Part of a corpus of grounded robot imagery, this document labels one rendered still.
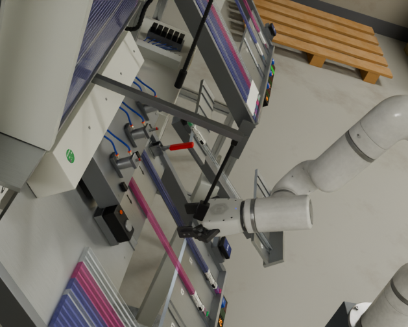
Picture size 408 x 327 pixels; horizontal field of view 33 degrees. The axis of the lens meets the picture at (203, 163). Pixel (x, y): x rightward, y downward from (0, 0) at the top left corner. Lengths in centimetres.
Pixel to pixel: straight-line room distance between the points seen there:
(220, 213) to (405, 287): 55
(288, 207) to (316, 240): 177
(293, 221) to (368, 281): 176
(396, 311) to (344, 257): 145
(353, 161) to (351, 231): 204
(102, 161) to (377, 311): 98
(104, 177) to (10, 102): 36
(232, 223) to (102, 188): 41
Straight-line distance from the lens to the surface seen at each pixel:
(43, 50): 96
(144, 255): 289
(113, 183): 135
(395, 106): 150
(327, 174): 156
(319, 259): 330
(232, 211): 166
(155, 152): 168
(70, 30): 93
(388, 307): 197
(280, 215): 162
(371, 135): 151
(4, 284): 112
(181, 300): 168
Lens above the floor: 206
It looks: 36 degrees down
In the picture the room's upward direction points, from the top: 24 degrees clockwise
